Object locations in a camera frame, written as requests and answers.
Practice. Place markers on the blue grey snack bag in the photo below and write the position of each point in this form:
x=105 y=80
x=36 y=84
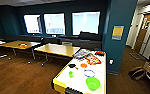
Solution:
x=81 y=54

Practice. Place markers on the small clear box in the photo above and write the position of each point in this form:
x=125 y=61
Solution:
x=67 y=43

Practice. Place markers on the light wooden table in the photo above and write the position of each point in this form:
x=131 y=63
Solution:
x=57 y=50
x=14 y=45

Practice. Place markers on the black ping-pong paddle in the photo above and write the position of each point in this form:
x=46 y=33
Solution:
x=72 y=66

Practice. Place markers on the orange ping-pong paddle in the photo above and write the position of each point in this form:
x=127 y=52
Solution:
x=83 y=65

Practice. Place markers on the orange snack bag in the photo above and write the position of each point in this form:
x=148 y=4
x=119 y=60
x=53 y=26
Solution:
x=93 y=60

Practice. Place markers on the red and black box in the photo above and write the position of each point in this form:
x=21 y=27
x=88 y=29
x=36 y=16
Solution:
x=100 y=53

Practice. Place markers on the bright window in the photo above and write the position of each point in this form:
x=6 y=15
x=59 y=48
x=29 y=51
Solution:
x=54 y=24
x=31 y=24
x=86 y=23

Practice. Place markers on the small green cup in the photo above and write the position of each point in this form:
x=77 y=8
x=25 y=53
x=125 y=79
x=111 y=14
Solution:
x=71 y=74

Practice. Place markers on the yellow game table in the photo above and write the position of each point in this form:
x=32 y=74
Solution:
x=79 y=80

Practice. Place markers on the white pillar outlet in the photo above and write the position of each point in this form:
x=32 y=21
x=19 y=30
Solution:
x=111 y=61

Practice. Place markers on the long dark bench sofa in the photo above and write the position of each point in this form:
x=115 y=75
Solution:
x=27 y=38

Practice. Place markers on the small orange object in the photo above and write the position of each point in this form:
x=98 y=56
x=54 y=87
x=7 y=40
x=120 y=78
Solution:
x=23 y=45

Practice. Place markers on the yellow wall poster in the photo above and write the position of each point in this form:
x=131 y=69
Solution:
x=117 y=32

